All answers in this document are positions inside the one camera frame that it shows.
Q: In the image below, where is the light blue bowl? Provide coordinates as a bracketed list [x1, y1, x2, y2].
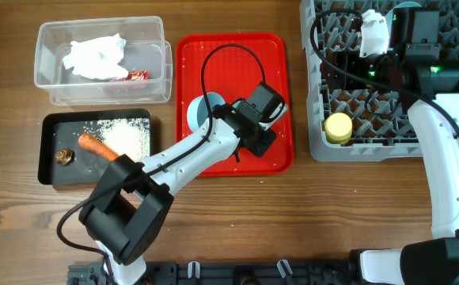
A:
[187, 92, 226, 132]

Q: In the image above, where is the light blue plate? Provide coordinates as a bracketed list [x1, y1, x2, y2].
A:
[385, 1, 422, 25]

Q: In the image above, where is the yellow plastic cup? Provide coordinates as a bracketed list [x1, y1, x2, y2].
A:
[324, 112, 353, 145]

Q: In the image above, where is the white rice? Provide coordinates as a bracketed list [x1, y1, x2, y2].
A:
[82, 118, 151, 161]

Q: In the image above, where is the red snack wrapper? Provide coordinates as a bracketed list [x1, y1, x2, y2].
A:
[112, 70, 149, 82]

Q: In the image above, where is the white napkin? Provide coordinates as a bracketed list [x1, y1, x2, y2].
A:
[63, 33, 129, 80]

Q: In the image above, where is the orange carrot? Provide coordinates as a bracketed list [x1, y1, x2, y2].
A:
[78, 133, 119, 162]

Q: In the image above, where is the brown walnut shell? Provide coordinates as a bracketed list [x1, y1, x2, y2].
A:
[55, 148, 74, 166]

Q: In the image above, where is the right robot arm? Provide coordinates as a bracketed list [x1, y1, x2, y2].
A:
[328, 7, 459, 284]

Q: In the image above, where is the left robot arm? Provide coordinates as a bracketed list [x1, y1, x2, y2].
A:
[78, 82, 288, 284]

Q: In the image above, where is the grey dishwasher rack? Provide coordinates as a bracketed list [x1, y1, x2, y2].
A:
[299, 0, 459, 162]

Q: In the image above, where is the black waste tray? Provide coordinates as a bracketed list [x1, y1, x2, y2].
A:
[37, 108, 150, 186]

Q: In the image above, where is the red serving tray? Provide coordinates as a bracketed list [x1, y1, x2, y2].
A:
[175, 32, 294, 177]

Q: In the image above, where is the clear plastic bin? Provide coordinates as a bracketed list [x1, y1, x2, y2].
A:
[34, 16, 173, 106]

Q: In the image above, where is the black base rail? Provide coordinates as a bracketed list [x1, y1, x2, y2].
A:
[66, 259, 353, 285]

